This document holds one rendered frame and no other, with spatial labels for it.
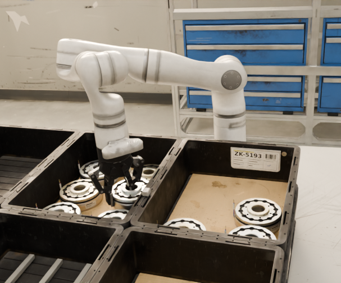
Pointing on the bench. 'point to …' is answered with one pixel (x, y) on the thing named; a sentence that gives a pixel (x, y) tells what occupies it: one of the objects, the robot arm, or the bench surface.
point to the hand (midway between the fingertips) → (119, 195)
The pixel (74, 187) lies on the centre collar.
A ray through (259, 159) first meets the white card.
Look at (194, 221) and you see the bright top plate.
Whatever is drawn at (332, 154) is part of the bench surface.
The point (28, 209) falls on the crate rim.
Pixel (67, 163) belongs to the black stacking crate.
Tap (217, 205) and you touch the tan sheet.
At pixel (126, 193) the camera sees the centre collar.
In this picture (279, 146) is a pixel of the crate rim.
